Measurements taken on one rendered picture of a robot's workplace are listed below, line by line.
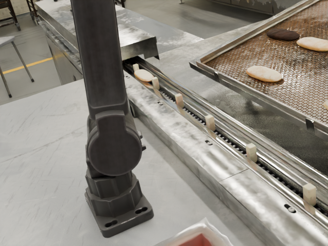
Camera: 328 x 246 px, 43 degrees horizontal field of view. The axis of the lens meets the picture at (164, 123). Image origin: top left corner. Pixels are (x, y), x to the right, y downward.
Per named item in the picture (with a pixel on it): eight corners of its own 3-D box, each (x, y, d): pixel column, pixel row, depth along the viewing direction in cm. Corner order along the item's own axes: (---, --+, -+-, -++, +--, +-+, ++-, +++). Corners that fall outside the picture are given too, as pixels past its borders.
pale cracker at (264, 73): (241, 73, 90) (240, 69, 90) (255, 65, 91) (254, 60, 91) (273, 85, 82) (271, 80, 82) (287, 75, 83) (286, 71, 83)
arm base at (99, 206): (85, 199, 73) (104, 239, 63) (72, 161, 70) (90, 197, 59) (130, 180, 76) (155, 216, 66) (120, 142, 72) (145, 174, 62)
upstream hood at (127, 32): (38, 16, 224) (33, 0, 220) (71, 7, 229) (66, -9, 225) (103, 78, 118) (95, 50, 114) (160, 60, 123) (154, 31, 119)
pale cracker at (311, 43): (292, 45, 93) (291, 40, 93) (305, 37, 94) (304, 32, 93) (326, 53, 85) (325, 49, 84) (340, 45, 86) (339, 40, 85)
